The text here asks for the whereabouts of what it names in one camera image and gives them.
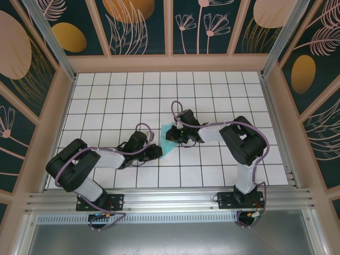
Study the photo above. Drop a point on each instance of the aluminium side rail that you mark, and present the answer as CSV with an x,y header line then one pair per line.
x,y
276,127
57,132

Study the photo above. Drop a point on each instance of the long aluminium mounting rail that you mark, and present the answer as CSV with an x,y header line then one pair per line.
x,y
170,197

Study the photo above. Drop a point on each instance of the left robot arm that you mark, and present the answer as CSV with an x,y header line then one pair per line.
x,y
71,164

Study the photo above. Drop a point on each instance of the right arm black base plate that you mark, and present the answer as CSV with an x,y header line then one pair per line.
x,y
225,200

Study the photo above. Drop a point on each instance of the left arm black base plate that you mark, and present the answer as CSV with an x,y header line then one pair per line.
x,y
117,200

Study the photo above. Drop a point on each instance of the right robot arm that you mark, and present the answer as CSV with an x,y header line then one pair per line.
x,y
244,140

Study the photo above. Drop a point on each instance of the aluminium frame post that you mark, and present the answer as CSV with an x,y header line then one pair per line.
x,y
284,40
53,45

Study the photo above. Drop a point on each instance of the grey metal sheet panel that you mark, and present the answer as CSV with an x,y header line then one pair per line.
x,y
170,241

